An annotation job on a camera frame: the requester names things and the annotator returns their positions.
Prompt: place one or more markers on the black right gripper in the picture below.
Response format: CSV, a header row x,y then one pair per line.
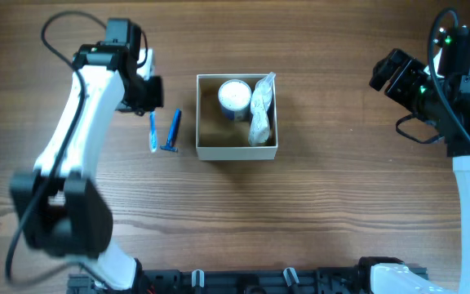
x,y
398,77

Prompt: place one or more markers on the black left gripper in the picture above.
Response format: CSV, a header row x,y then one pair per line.
x,y
153,92

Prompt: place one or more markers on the blue white toothbrush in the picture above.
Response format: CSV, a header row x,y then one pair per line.
x,y
153,142

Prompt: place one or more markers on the white round jar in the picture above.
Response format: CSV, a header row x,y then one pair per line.
x,y
234,97

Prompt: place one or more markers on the white tube with print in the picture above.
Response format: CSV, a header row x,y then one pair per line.
x,y
260,127

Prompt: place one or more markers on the clear spray bottle dark liquid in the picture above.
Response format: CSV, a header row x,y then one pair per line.
x,y
264,91

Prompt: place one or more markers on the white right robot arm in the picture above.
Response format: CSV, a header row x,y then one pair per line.
x,y
438,93

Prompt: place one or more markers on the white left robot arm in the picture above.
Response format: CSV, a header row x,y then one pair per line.
x,y
59,207

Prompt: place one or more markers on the blue disposable razor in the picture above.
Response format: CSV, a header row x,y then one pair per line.
x,y
173,133

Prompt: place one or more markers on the white cardboard box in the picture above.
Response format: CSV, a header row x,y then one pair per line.
x,y
222,132

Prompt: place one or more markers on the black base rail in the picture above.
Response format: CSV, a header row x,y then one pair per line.
x,y
325,280

